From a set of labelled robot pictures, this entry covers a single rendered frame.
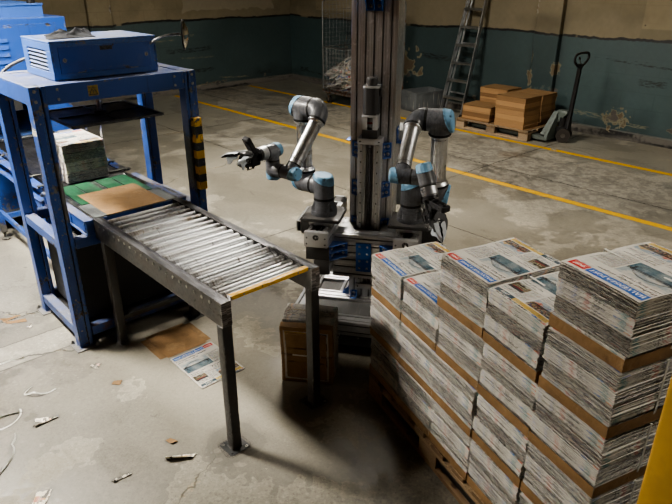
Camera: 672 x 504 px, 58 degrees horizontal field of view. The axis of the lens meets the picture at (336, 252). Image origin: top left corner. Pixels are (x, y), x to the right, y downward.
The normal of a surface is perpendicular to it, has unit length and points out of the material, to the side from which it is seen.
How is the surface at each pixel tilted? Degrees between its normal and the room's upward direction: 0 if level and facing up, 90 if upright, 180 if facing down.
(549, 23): 90
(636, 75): 90
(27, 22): 90
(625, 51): 90
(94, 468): 0
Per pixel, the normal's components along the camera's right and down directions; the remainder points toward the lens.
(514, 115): -0.76, 0.27
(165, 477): 0.00, -0.91
